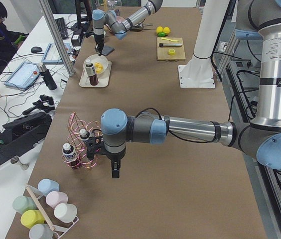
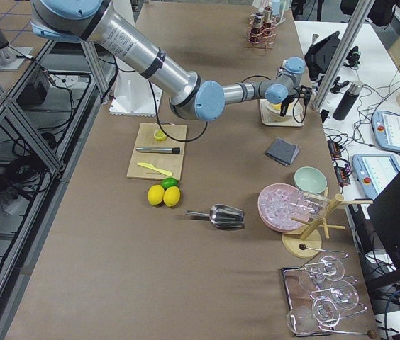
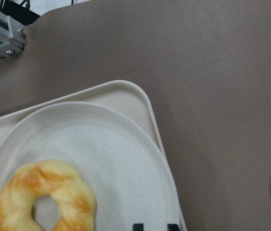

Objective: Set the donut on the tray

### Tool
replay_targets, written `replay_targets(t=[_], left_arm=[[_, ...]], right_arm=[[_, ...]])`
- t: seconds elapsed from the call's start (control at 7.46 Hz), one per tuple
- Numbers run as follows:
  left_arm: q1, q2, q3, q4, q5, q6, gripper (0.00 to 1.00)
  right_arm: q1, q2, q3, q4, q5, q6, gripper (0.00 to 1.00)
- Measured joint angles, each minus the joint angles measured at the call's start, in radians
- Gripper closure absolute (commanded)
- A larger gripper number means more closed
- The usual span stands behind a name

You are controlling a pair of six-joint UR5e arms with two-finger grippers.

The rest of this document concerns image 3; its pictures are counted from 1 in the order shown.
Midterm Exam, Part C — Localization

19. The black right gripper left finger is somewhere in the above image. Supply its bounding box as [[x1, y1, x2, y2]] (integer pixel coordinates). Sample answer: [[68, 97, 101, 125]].
[[133, 223, 144, 231]]

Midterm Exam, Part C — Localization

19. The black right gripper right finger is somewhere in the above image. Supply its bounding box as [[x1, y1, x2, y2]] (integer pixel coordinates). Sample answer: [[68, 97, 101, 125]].
[[167, 224, 179, 231]]

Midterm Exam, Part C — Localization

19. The white round plate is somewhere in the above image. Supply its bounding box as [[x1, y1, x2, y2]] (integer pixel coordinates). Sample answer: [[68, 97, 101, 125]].
[[0, 102, 180, 231]]

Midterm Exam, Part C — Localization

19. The glazed donut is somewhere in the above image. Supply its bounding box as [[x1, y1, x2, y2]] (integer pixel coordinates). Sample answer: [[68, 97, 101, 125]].
[[0, 160, 97, 231]]

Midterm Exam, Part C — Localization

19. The cream rabbit tray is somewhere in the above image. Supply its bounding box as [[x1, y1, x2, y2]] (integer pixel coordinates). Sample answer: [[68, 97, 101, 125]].
[[0, 80, 186, 231]]

